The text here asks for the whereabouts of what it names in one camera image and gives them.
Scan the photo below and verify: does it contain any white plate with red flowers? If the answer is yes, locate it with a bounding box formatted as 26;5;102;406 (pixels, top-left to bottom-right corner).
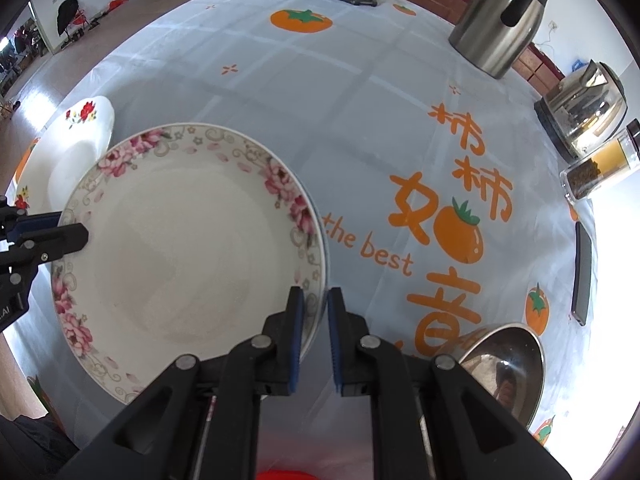
14;95;117;222

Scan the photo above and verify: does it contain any red stool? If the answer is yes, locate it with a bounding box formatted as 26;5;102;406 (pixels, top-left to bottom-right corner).
256;469;321;480

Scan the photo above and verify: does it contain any stainless steel bowl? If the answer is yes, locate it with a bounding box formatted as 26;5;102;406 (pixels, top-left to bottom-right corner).
452;323;546;431

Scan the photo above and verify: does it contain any black smartphone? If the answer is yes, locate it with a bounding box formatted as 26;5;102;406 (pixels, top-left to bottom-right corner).
571;221;593;327

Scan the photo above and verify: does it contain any pink floral rim plate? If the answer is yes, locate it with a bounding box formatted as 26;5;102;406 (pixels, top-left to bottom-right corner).
50;122;329;406

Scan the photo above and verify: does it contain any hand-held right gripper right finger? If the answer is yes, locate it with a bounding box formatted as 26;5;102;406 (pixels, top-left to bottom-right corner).
326;286;574;480

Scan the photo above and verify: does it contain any person's dark clothing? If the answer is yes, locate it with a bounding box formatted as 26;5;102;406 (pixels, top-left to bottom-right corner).
0;414;78;480

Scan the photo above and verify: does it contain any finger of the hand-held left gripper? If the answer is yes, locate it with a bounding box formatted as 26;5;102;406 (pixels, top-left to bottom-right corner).
0;223;90;275
0;199;64;241

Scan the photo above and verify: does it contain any glass tea bottle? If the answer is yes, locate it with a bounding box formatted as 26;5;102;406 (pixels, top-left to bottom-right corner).
559;119;640;206

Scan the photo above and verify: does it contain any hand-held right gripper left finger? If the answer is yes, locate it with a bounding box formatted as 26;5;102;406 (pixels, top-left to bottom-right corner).
55;286;306;480

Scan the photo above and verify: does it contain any steel thermal carafe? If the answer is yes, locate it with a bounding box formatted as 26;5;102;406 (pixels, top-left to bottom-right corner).
448;0;551;80

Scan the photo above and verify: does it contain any stainless electric kettle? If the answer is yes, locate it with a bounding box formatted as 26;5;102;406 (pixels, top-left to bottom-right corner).
533;60;628;163

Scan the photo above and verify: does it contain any persimmon print tablecloth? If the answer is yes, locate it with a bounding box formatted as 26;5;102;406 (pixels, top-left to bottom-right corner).
0;0;601;480

